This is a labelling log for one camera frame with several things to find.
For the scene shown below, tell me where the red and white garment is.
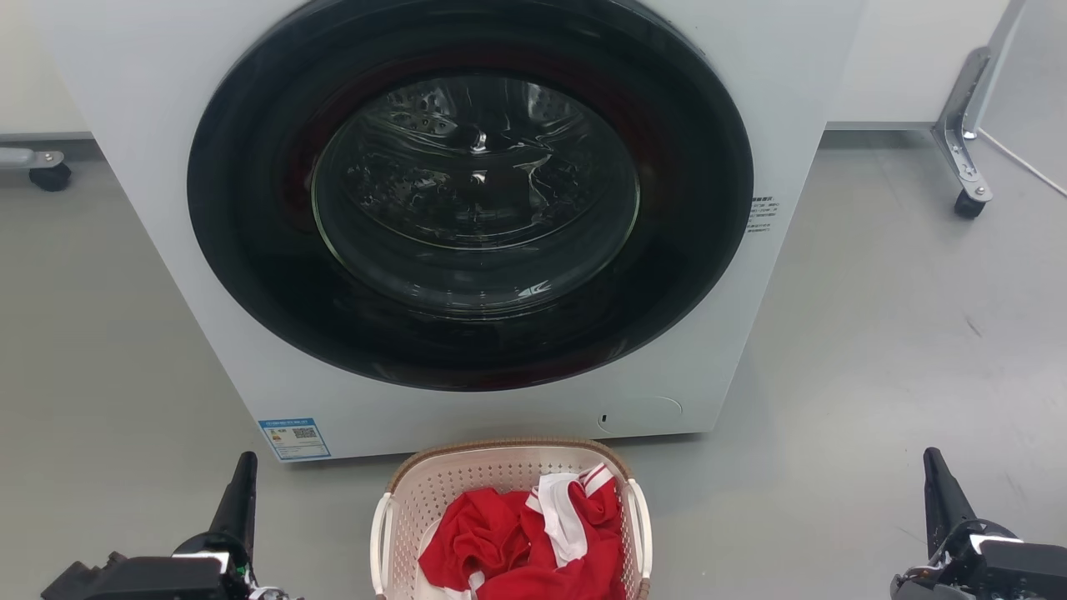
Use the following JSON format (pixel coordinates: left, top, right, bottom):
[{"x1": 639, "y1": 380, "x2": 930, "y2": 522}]
[{"x1": 417, "y1": 464, "x2": 628, "y2": 600}]

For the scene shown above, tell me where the black round washer door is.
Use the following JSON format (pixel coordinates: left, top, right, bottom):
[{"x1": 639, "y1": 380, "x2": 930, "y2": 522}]
[{"x1": 187, "y1": 0, "x2": 755, "y2": 393}]

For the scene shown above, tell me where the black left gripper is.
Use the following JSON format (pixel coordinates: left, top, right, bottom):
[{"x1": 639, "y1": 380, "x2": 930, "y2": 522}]
[{"x1": 42, "y1": 452, "x2": 288, "y2": 600}]

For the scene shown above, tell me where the silver frame leg with caster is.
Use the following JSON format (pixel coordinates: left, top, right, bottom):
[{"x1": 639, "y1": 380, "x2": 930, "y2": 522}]
[{"x1": 932, "y1": 0, "x2": 1028, "y2": 220}]

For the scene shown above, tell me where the cream perforated laundry basket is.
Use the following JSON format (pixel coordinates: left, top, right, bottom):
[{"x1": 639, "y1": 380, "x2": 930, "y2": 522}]
[{"x1": 370, "y1": 438, "x2": 654, "y2": 600}]

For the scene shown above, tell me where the thin white cable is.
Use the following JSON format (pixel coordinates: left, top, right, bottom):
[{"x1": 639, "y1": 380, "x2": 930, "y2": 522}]
[{"x1": 975, "y1": 125, "x2": 1067, "y2": 199}]

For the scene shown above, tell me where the blue energy label sticker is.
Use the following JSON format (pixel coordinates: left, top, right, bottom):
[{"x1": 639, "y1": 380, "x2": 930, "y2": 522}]
[{"x1": 258, "y1": 417, "x2": 332, "y2": 462}]

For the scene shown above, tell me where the grey bar with black caster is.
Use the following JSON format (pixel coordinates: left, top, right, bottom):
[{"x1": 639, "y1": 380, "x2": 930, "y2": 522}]
[{"x1": 0, "y1": 148, "x2": 73, "y2": 193}]

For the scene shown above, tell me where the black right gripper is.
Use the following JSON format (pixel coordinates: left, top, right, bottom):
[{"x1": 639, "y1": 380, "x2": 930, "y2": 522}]
[{"x1": 890, "y1": 447, "x2": 1067, "y2": 600}]

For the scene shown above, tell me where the white front-load washing machine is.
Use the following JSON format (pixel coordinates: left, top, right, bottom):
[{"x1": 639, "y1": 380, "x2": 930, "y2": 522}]
[{"x1": 33, "y1": 0, "x2": 868, "y2": 463}]

